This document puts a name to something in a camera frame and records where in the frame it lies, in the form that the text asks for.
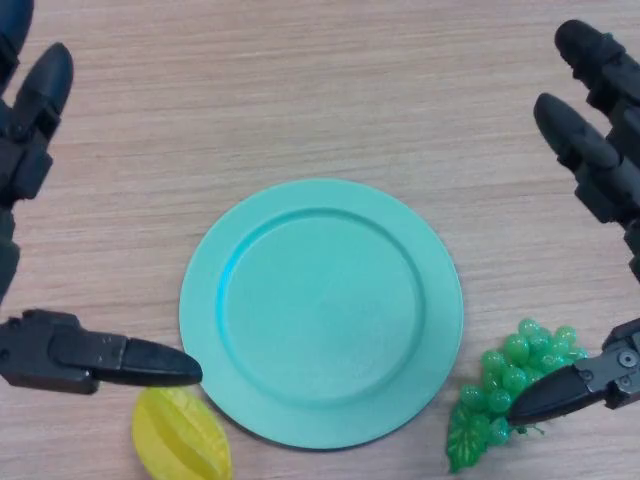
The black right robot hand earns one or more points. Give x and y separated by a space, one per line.
605 165

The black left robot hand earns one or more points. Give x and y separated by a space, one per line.
30 165

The green grapes bunch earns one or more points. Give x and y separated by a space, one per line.
510 375

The green round plate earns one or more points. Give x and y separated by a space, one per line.
320 320

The yellow starfruit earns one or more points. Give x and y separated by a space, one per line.
175 440

